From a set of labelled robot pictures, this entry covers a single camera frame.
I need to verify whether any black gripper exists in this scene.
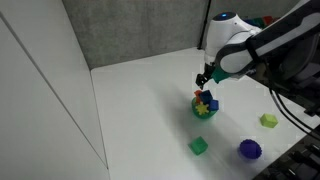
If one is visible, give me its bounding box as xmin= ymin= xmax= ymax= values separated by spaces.
xmin=195 ymin=64 xmax=215 ymax=89

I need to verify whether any dark blue block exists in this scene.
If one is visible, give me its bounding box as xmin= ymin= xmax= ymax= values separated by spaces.
xmin=199 ymin=90 xmax=213 ymax=104

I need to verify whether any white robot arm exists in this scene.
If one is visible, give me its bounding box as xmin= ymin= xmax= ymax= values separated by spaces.
xmin=195 ymin=0 xmax=320 ymax=88

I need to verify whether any blue block in bowl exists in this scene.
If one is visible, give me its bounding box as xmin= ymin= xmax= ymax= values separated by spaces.
xmin=209 ymin=100 xmax=219 ymax=111

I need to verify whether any green bowl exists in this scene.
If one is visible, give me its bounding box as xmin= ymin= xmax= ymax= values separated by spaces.
xmin=191 ymin=98 xmax=217 ymax=120

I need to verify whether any lime green block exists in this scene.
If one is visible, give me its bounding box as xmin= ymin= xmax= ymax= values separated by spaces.
xmin=260 ymin=113 xmax=278 ymax=128

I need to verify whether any orange toy piece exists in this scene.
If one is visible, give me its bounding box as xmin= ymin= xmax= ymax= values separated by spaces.
xmin=194 ymin=90 xmax=202 ymax=104

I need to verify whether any yellow spiky star toy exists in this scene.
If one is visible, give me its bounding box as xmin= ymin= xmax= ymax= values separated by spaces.
xmin=195 ymin=102 xmax=209 ymax=115

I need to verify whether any black vertical pole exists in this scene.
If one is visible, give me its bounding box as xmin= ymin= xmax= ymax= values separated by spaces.
xmin=197 ymin=0 xmax=212 ymax=50

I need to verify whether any wooden toy shelf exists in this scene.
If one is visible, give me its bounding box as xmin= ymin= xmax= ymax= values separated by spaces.
xmin=244 ymin=16 xmax=279 ymax=29

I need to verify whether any purple spiky ball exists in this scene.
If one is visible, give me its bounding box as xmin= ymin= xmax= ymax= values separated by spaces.
xmin=239 ymin=139 xmax=262 ymax=159

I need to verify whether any black equipment at corner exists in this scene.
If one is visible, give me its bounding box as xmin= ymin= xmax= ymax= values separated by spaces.
xmin=253 ymin=136 xmax=320 ymax=180

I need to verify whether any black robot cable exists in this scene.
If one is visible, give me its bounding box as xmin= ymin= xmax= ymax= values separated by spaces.
xmin=268 ymin=87 xmax=320 ymax=141

